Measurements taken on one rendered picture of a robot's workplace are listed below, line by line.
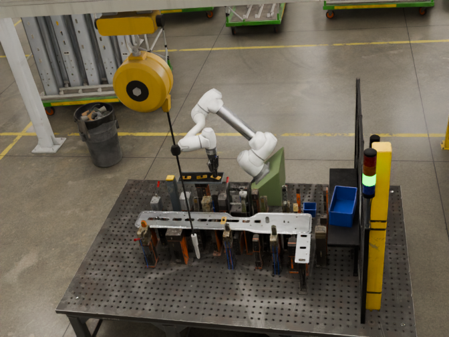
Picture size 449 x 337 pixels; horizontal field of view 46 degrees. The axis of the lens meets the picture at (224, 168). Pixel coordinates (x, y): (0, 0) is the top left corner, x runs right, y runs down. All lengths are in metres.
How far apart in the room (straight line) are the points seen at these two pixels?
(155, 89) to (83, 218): 4.82
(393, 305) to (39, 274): 3.44
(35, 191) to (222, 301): 3.57
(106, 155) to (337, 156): 2.82
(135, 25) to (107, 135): 5.31
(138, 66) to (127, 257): 3.19
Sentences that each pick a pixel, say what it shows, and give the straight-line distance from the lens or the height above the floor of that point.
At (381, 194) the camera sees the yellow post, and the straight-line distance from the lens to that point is 3.15.
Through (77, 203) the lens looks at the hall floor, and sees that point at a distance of 6.40.
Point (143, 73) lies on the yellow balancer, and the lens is 1.37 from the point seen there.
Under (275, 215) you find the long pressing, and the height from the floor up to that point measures 1.00.
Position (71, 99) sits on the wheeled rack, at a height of 0.27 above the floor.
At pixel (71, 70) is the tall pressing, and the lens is 8.38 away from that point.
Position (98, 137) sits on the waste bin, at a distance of 6.60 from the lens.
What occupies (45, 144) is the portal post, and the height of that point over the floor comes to 0.07.
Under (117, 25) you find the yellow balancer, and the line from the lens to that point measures 1.36.
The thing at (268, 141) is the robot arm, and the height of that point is 1.22.
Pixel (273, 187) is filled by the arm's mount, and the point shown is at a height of 0.90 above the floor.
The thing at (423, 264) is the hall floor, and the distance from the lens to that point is 5.18.
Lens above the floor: 3.68
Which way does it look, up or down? 35 degrees down
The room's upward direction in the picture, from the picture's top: 9 degrees counter-clockwise
